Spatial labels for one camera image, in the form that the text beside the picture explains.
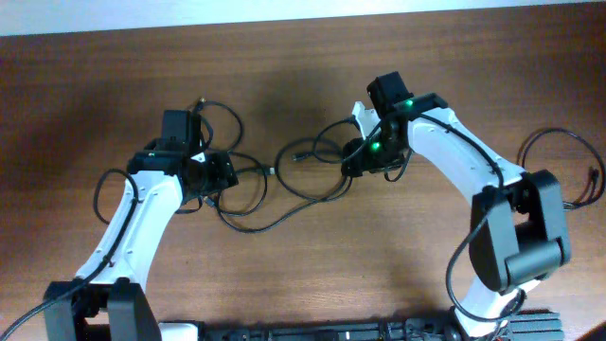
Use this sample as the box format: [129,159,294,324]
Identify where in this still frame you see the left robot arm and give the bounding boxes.
[44,110,238,340]

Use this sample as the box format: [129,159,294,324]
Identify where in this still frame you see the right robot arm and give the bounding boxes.
[341,72,571,340]

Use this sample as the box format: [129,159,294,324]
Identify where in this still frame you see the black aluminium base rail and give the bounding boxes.
[160,310,565,341]

